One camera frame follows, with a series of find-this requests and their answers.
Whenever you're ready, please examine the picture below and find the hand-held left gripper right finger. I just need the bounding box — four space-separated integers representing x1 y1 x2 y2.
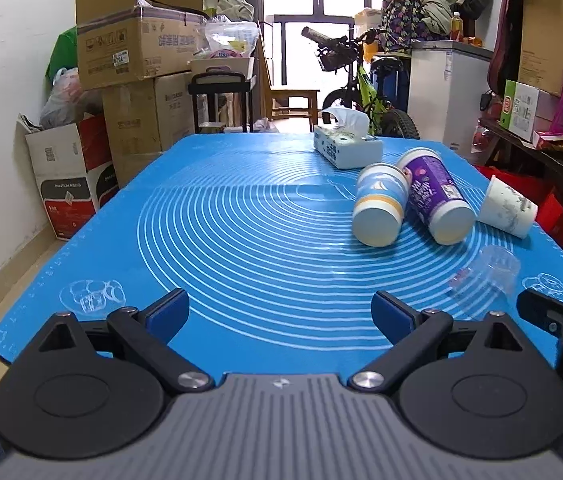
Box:
349 291 532 392

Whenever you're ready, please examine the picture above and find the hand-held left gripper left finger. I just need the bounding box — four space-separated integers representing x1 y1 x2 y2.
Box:
32 288 215 394

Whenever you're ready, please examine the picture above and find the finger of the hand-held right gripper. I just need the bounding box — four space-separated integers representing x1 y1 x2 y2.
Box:
516 287 563 337

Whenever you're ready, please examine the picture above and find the clear plastic cup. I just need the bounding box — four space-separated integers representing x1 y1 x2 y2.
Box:
449 245 521 321

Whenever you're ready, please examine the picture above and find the blue and white paper cup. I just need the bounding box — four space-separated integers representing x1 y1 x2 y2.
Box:
351 162 411 248

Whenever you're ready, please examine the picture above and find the purple paper cup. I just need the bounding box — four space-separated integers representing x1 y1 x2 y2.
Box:
395 147 477 246

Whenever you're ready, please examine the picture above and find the blue silicone mat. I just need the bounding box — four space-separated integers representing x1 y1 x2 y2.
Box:
0 132 563 364

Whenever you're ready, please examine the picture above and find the red bag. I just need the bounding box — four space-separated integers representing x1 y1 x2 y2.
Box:
475 164 563 249

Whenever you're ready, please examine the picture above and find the dark wooden side table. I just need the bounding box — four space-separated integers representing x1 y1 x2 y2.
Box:
478 117 563 267

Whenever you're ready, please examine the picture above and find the white red black carton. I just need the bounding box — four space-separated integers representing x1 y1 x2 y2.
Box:
18 113 121 242

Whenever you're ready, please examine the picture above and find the white tissue box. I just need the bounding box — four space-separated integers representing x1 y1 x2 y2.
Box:
313 107 384 170

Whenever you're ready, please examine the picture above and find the plain brown cardboard box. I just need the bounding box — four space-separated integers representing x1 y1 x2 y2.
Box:
102 72 197 189

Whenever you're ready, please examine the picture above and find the green and white box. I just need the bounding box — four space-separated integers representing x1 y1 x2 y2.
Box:
499 79 560 142

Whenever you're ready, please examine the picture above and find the green bicycle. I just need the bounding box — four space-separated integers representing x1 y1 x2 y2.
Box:
301 25 421 140

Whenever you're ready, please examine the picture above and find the black cart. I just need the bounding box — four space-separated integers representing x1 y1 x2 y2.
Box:
188 71 255 135

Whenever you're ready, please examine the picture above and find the white chest freezer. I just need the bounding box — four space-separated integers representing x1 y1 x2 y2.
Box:
406 40 495 154

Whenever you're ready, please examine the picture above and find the translucent plastic bag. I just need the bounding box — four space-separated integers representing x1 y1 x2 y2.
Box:
38 67 106 131

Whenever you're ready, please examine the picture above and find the wooden chair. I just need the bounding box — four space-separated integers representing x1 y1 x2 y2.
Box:
256 21 321 134

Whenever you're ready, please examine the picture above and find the white bin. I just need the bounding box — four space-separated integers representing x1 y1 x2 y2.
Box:
189 56 256 84

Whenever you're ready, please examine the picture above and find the tall brown cardboard box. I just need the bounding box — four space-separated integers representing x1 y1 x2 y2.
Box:
517 0 563 97

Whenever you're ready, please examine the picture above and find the large open cardboard box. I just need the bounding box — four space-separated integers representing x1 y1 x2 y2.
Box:
76 0 210 92

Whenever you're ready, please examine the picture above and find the clear bag of goods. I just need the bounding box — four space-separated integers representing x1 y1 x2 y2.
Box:
204 14 263 61

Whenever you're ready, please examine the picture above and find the green bag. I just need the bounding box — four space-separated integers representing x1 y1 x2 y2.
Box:
46 27 79 84

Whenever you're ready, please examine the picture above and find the purple patterned bag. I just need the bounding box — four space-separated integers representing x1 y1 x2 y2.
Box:
380 0 455 54

